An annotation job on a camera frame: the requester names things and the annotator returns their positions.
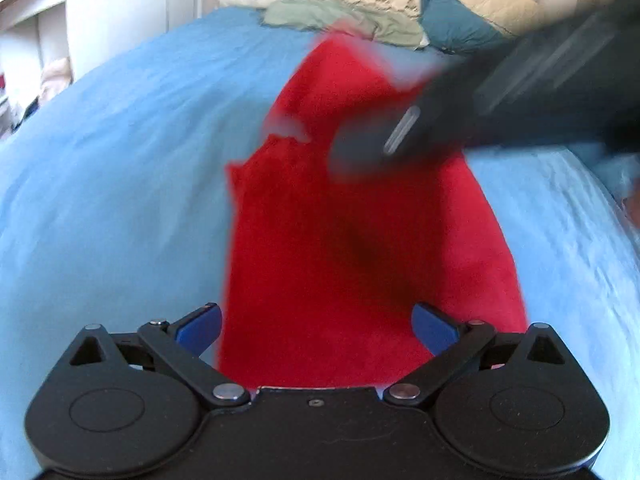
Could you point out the white shelf desk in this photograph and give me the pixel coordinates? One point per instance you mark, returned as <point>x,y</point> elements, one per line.
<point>30,45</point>

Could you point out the teal pillow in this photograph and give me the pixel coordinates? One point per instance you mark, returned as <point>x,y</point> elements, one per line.
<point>457,22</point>

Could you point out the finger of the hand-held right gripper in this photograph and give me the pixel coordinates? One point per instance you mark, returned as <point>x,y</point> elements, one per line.
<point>380,145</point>

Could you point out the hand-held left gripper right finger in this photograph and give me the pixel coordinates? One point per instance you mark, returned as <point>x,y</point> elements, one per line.
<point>433,329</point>

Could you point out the red long-sleeved sweater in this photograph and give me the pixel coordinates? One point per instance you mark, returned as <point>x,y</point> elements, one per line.
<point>360,240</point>

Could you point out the green pillow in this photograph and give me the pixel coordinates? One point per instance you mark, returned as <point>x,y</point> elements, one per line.
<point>345,17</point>

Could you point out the white and grey wardrobe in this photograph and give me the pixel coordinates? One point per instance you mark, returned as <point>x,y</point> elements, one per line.
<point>150,5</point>

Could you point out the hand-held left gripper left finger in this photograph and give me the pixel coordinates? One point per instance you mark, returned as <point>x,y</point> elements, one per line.
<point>200,329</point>

